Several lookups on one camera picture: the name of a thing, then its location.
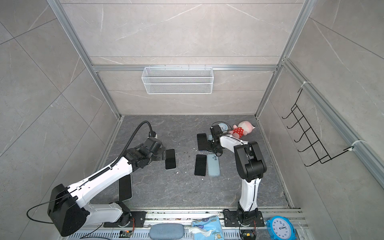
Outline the cased phone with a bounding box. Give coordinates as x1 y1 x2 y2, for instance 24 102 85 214
197 134 210 151
119 175 133 201
165 149 177 170

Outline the light blue phone case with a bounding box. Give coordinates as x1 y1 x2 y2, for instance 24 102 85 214
207 154 221 177

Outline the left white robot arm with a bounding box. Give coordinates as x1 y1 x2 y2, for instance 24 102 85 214
48 137 164 237

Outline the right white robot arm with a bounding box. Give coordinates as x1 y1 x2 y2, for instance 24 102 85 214
207 125 267 225

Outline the blue cream alarm clock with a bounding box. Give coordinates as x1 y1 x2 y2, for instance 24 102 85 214
218 123 229 133

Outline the pink plush pig toy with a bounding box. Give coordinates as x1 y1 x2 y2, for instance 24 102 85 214
229 121 256 139

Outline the grey blue cushion pad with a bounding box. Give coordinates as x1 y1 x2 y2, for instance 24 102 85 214
149 224 185 240

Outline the blue tissue pack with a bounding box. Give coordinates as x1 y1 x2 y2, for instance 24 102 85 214
189 216 224 240

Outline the round blue clock device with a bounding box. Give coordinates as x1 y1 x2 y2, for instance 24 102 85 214
266 216 297 240

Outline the white wire mesh basket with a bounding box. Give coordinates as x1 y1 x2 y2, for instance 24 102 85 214
142 67 214 95

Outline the black wire hook rack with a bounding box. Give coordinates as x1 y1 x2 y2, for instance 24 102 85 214
281 89 355 168

